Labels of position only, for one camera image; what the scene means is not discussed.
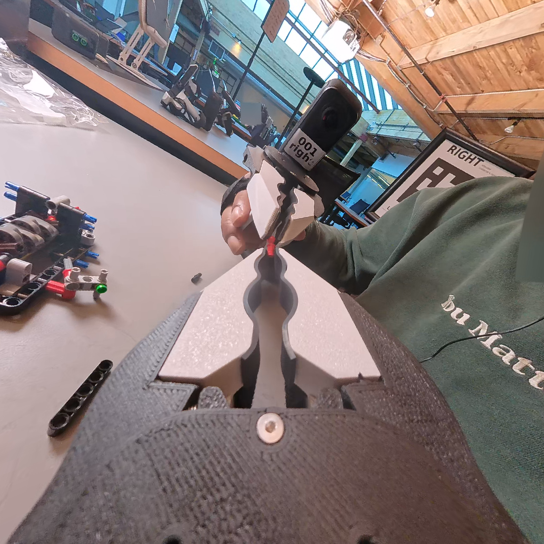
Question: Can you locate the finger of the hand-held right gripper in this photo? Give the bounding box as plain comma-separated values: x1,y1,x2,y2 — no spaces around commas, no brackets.
246,163,284,239
275,188,322,248

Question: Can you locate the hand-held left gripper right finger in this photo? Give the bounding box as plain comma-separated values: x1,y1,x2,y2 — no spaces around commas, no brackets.
276,250,382,403

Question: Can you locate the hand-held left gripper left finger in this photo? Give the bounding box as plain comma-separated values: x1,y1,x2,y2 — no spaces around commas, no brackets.
158,248,262,405

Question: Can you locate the lego chassis assembly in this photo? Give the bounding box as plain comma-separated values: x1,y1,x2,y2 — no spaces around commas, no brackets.
0,182,109,317

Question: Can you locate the black five-hole lego beam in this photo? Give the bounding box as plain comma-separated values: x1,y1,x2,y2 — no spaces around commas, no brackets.
47,359,114,438

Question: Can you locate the person's right hand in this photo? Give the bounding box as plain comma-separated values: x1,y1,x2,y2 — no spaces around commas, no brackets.
220,199,256,256

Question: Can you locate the black mesh chair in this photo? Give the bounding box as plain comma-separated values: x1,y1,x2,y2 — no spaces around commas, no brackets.
316,163,362,228

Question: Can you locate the white projector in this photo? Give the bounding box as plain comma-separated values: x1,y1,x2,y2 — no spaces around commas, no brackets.
321,19,362,60

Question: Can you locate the black and white device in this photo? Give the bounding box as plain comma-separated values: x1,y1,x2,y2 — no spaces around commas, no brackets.
200,87,245,137
161,64,205,122

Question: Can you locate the black framed poster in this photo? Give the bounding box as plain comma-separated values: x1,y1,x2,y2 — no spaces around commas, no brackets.
366,127,535,222

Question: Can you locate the table with orange edge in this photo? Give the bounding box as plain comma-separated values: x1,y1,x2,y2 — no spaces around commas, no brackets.
25,17,251,181

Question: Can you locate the pale wooden stand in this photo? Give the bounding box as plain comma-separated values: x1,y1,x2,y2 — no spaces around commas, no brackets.
95,0,183,79

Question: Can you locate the black case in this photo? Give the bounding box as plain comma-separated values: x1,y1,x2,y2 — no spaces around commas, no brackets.
51,6,100,60

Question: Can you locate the clear plastic bag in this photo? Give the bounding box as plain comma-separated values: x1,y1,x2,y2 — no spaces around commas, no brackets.
0,38,109,130

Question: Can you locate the black cord with round end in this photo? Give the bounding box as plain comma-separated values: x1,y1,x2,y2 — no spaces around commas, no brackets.
418,315,544,364

